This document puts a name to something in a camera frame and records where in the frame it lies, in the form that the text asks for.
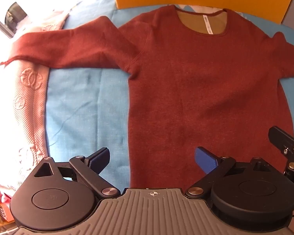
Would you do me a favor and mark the pink embroidered blanket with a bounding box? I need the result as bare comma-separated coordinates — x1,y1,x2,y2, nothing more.
0,2,72,192

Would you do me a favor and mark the dark red knit sweater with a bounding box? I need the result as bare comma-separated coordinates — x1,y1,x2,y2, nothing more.
5,5,294,189

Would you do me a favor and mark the light blue bed sheet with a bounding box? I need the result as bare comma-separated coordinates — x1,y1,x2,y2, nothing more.
45,0,294,191

